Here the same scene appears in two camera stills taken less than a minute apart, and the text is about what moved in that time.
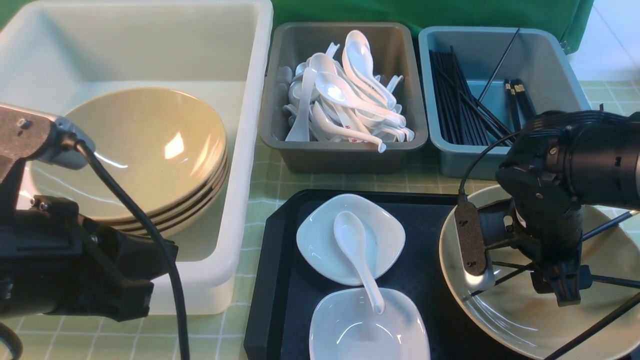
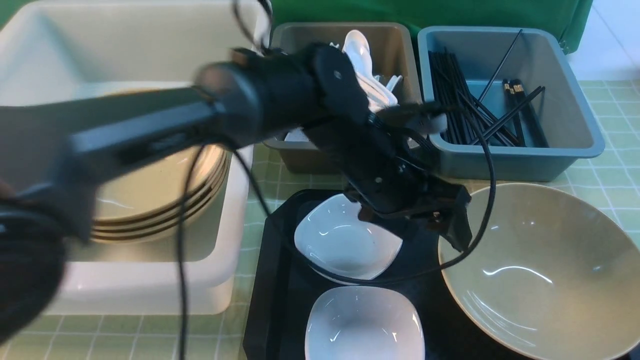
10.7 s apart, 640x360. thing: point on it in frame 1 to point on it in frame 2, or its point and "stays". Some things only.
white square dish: x=345 y=326 stays
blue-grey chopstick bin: x=479 y=83 stays
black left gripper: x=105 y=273 to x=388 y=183
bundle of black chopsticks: x=464 y=119 stays
